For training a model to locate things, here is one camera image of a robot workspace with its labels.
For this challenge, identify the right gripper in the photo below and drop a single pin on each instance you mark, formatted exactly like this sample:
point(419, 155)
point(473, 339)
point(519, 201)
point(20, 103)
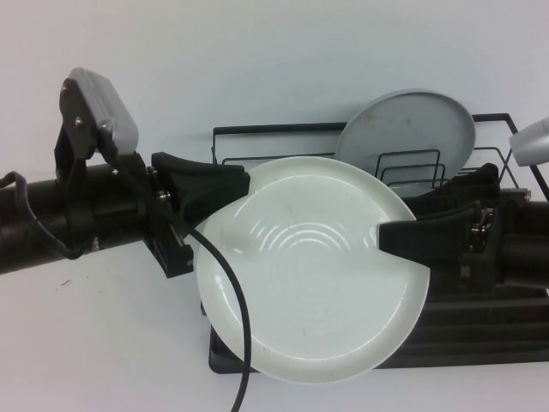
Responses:
point(486, 257)

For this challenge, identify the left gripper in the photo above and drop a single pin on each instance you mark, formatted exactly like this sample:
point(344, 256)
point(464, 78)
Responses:
point(120, 214)

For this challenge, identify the white round plate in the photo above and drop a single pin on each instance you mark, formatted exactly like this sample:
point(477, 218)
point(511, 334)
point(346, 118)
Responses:
point(309, 279)

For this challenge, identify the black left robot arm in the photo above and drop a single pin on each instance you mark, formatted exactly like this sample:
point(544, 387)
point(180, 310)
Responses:
point(38, 219)

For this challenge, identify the grey round plate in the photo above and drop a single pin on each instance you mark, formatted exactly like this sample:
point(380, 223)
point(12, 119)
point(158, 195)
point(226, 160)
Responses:
point(407, 124)

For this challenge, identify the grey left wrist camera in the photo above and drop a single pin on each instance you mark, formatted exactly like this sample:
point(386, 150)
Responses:
point(113, 107)

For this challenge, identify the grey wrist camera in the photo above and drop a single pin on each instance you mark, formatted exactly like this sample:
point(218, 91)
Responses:
point(532, 143)
point(113, 107)

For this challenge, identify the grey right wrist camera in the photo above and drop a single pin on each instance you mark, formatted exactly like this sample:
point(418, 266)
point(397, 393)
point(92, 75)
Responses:
point(532, 143)

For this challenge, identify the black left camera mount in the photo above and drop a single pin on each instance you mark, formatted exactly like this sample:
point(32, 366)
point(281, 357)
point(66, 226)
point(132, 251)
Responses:
point(75, 107)

